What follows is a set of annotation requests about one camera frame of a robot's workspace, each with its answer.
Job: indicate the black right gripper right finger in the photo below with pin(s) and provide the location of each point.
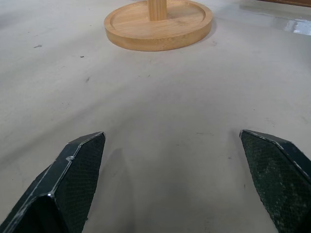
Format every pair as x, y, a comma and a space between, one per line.
272, 174

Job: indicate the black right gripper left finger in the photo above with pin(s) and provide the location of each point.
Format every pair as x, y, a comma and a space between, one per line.
73, 179

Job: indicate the brown wooden edge strip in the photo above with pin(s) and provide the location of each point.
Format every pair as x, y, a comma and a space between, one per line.
285, 1

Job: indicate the round wooden stand base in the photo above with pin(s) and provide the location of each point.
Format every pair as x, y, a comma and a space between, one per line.
158, 26

